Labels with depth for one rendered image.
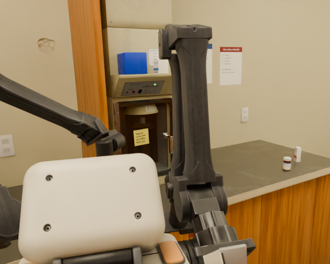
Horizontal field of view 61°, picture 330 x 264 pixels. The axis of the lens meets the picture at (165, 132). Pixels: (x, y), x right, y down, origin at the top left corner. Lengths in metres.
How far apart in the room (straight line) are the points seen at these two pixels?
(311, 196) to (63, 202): 1.63
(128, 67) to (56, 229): 0.87
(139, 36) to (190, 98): 0.79
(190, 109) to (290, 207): 1.28
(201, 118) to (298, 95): 2.23
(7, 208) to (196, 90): 0.43
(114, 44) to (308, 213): 1.45
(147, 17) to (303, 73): 1.77
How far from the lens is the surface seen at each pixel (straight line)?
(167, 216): 0.89
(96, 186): 0.44
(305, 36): 2.81
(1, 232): 0.59
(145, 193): 0.43
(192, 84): 0.59
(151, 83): 1.26
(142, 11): 1.37
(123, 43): 1.31
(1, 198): 0.62
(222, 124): 2.19
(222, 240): 0.55
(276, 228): 1.75
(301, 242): 2.00
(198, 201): 0.59
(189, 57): 0.60
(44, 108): 0.86
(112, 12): 1.31
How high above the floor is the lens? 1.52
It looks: 12 degrees down
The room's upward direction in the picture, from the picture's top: 2 degrees counter-clockwise
